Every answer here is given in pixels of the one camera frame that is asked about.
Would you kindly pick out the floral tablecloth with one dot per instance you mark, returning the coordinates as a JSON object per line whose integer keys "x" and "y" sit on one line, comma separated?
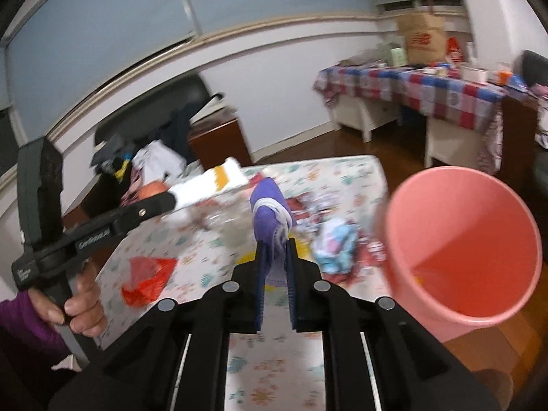
{"x": 276, "y": 369}

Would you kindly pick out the blue pink paper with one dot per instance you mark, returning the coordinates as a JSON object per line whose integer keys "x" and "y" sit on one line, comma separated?
{"x": 334, "y": 247}

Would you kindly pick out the purple left sleeve forearm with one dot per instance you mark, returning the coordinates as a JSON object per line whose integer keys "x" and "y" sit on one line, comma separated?
{"x": 21, "y": 321}

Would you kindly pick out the white wooden desk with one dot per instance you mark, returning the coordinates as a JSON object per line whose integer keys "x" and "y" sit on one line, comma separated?
{"x": 444, "y": 141}

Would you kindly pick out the brown wooden side cabinet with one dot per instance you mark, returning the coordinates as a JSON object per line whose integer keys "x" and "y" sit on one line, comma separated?
{"x": 218, "y": 137}

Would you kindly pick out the white bowl on desk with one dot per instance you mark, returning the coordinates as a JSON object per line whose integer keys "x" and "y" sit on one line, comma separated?
{"x": 477, "y": 76}

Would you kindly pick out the pink plastic trash bin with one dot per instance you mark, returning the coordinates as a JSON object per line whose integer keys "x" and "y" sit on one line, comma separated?
{"x": 463, "y": 250}

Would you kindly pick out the purple white sock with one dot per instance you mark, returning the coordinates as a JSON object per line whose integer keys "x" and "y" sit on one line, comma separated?
{"x": 272, "y": 223}

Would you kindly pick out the clear crinkled plastic bag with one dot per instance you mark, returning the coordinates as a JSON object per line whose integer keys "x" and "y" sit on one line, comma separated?
{"x": 232, "y": 223}

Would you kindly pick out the black leather sofa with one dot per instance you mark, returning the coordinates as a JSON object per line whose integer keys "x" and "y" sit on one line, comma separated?
{"x": 534, "y": 73}

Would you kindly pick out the dark clothes pile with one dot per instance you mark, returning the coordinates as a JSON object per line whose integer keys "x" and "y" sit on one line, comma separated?
{"x": 113, "y": 156}

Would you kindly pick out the person's left hand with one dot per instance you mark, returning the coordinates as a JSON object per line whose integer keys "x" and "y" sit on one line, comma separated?
{"x": 84, "y": 309}

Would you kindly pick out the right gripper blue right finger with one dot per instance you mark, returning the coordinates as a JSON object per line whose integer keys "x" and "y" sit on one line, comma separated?
{"x": 301, "y": 275}

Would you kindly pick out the white garment on chair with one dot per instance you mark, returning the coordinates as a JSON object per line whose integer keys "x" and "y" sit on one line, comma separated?
{"x": 156, "y": 162}

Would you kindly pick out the red apple with sticker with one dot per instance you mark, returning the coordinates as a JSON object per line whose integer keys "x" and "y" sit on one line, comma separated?
{"x": 151, "y": 189}

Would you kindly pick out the plaid tablecloth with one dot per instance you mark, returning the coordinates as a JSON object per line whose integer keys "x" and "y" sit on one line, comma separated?
{"x": 467, "y": 106}

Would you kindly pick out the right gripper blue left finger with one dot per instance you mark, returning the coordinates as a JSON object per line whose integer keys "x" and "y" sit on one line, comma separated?
{"x": 247, "y": 315}

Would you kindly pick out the brown New Balance paper bag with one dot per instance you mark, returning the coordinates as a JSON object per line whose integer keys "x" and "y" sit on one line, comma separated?
{"x": 425, "y": 37}

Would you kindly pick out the red plastic wrapper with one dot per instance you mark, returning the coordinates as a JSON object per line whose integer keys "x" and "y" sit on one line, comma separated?
{"x": 148, "y": 277}

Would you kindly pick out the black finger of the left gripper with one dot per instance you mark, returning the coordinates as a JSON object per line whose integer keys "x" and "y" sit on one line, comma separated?
{"x": 132, "y": 216}

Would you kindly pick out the black leather armchair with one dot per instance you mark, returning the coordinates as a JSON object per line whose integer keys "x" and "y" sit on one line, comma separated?
{"x": 162, "y": 113}

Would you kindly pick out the green white box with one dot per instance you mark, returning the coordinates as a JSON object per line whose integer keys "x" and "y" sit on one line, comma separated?
{"x": 392, "y": 54}

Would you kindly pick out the red packet on desk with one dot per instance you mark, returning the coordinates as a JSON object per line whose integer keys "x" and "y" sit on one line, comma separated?
{"x": 454, "y": 52}

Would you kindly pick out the crumpled red white paper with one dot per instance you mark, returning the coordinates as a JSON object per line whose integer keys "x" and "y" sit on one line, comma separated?
{"x": 311, "y": 208}

